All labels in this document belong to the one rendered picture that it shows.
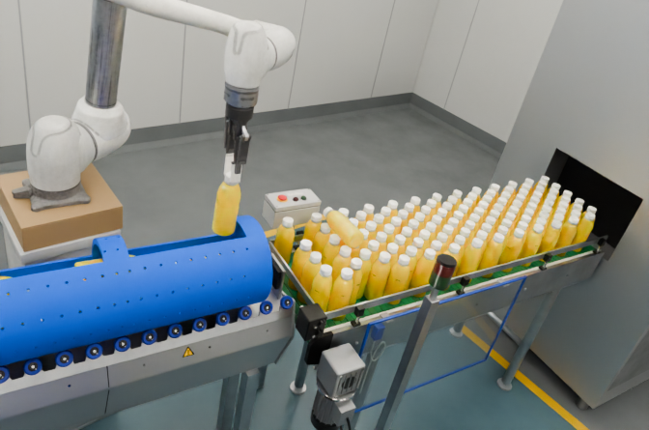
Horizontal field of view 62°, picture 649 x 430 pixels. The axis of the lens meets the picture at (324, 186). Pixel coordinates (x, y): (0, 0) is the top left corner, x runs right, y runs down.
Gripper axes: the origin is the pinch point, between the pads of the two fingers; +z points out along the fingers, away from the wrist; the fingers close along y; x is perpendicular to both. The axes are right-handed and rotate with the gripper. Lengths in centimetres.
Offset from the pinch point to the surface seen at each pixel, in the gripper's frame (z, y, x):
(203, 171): 144, -230, 81
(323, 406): 78, 33, 28
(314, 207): 37, -23, 47
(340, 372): 58, 36, 28
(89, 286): 23.9, 10.5, -40.8
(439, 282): 25, 39, 56
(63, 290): 24, 10, -47
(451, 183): 146, -167, 294
